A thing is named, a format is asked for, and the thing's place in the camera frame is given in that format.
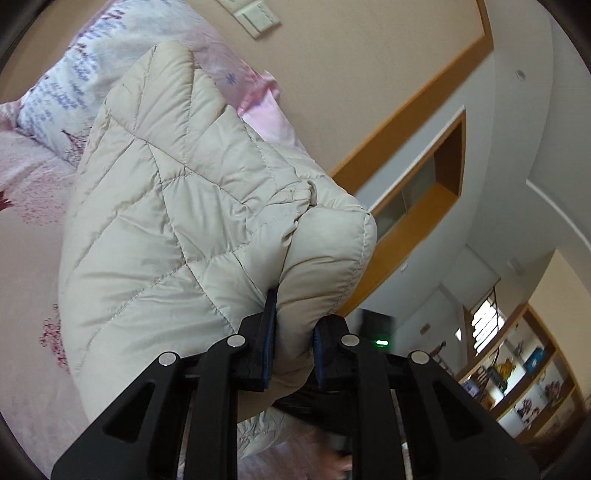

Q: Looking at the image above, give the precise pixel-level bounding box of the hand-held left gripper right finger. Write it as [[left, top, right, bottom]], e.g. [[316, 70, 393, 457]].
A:
[[314, 315, 541, 480]]

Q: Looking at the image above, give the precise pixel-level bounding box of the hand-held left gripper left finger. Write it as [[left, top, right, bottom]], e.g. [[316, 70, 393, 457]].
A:
[[51, 286, 278, 480]]

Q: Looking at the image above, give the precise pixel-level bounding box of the cream quilted puffer jacket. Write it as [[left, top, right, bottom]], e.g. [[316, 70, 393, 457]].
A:
[[58, 41, 377, 460]]

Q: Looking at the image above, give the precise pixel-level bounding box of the window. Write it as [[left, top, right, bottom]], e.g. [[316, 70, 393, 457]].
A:
[[462, 286, 504, 361]]

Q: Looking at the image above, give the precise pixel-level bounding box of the wooden bookshelf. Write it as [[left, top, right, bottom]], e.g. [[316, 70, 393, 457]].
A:
[[457, 302, 585, 444]]

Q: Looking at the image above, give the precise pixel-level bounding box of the floral pink bed sheet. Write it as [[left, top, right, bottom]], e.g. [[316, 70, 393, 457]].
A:
[[0, 102, 93, 462]]

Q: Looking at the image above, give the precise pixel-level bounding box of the floral pink pillow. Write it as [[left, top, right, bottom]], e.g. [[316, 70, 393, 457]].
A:
[[16, 0, 305, 169]]

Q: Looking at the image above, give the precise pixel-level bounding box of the wood-framed glass wall niche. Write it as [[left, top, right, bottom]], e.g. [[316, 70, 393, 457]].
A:
[[342, 106, 467, 315]]

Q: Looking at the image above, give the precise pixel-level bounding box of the wooden wall trim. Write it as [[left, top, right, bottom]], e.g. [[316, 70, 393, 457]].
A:
[[330, 0, 495, 178]]

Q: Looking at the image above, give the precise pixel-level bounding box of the white wall switch panel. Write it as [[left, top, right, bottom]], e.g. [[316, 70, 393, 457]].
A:
[[217, 0, 282, 38]]

